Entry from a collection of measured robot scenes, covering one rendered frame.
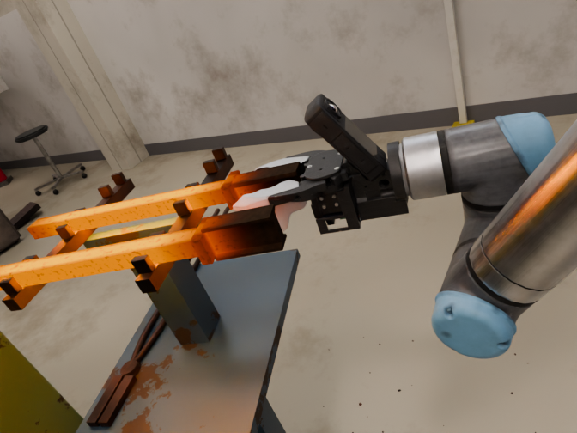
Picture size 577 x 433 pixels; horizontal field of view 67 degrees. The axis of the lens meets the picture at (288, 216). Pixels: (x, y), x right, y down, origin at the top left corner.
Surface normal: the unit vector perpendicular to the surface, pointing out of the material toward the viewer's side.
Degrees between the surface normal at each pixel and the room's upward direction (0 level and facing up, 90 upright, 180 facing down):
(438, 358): 0
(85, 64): 90
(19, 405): 90
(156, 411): 0
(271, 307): 0
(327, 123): 91
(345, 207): 90
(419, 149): 31
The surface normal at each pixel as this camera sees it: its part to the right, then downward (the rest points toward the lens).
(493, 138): -0.37, -0.31
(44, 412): 0.95, -0.24
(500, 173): -0.20, 0.56
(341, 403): -0.32, -0.81
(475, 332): -0.48, 0.59
